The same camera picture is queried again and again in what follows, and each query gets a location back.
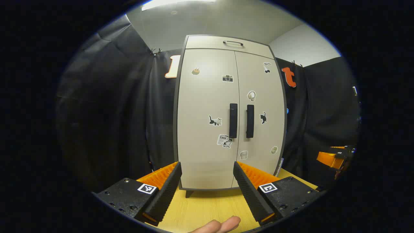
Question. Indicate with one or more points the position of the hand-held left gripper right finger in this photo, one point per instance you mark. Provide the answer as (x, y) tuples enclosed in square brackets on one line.
[(250, 194)]

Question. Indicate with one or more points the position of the beige cabinet door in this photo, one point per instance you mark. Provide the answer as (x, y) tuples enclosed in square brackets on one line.
[(200, 106), (258, 147)]

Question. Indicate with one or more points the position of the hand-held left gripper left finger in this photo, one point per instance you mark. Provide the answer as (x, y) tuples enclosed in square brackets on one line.
[(166, 191)]

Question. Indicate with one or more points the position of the beige double-door shoe cabinet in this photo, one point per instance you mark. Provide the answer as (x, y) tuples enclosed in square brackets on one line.
[(207, 42)]

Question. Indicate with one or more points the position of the black backdrop cloth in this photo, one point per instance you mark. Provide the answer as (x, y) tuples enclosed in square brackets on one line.
[(113, 113)]

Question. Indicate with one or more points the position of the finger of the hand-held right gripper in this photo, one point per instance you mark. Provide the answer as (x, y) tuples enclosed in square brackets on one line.
[(330, 159), (344, 151)]

